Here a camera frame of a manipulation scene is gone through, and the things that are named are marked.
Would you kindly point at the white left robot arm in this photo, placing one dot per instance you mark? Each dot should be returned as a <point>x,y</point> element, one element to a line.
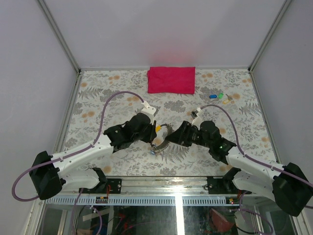
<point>62,171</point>

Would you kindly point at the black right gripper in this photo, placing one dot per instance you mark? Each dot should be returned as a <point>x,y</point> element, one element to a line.
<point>181,136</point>

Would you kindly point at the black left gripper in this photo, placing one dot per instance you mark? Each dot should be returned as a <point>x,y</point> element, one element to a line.
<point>153,133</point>

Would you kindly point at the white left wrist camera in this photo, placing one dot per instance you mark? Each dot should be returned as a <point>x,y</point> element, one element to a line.
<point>149,111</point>

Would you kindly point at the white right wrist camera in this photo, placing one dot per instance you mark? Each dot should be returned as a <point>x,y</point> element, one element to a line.
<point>196,116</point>

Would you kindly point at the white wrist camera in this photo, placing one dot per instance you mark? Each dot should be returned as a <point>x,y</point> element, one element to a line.
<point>149,111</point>
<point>196,116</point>

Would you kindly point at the metal keyring hoop yellow handle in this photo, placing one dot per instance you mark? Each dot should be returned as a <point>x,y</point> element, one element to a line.
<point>157,149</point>

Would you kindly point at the pink folded cloth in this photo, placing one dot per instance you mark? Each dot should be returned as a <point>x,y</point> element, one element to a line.
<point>176,80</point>

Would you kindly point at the loose key yellow tag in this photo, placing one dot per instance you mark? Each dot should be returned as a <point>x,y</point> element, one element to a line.
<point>228,99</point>

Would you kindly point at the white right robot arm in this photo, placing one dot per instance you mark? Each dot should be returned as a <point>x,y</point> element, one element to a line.
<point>286,185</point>

